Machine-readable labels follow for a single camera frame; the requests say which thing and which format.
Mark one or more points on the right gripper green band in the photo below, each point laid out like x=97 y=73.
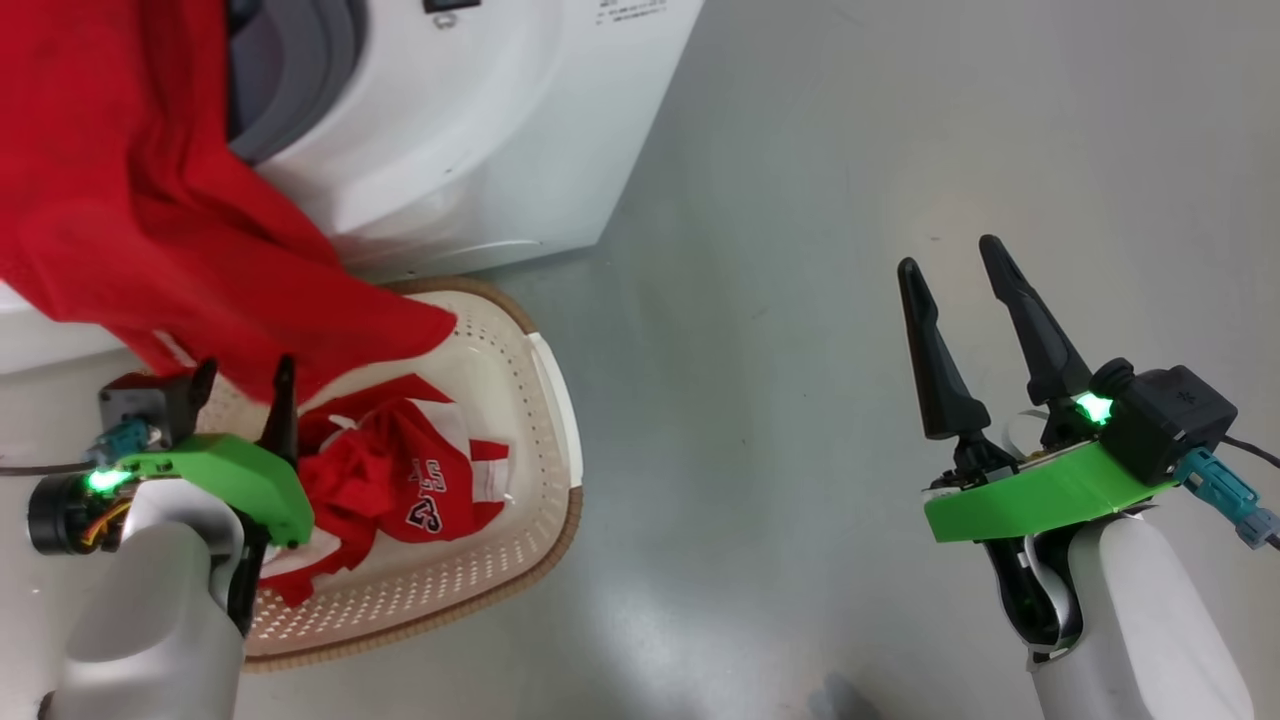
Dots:
x=1040 y=495

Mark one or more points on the teal left camera connector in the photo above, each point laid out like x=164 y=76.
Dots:
x=120 y=440

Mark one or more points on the cream laundry basket brown rim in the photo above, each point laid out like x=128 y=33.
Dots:
x=520 y=400

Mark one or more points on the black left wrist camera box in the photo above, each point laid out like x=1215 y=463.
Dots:
x=135 y=400

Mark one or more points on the white front-load washing machine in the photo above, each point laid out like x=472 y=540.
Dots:
x=480 y=150

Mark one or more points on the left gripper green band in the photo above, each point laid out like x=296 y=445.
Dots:
x=240 y=480

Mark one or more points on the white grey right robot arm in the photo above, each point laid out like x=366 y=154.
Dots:
x=1150 y=620

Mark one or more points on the grey rubber door gasket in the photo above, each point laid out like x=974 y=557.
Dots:
x=310 y=80

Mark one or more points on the teal right camera connector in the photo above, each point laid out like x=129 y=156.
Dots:
x=1215 y=490

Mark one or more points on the red and white jersey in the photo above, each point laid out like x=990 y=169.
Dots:
x=100 y=200

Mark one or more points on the teal camera connector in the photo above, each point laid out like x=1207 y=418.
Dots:
x=1215 y=490
x=120 y=440

